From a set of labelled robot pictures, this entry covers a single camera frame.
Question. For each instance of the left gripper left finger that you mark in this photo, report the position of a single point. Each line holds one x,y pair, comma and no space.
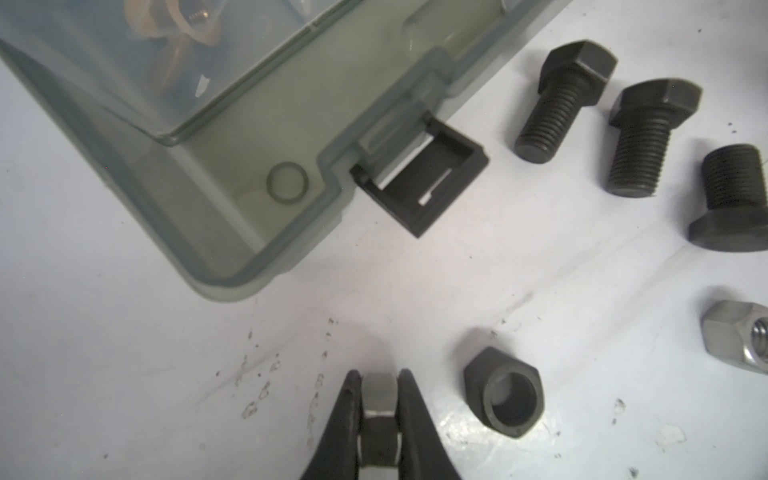
336,456

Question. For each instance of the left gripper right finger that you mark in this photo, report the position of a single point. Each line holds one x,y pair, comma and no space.
423,455

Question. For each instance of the grey plastic organizer box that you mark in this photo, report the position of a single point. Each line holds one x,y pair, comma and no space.
248,161

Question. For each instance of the black hex bolt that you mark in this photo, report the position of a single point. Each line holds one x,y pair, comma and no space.
645,114
736,198
572,76

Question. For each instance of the large silver hex nut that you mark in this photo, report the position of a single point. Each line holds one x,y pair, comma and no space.
735,333

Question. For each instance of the black hex nut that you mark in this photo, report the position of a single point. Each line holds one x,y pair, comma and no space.
504,393

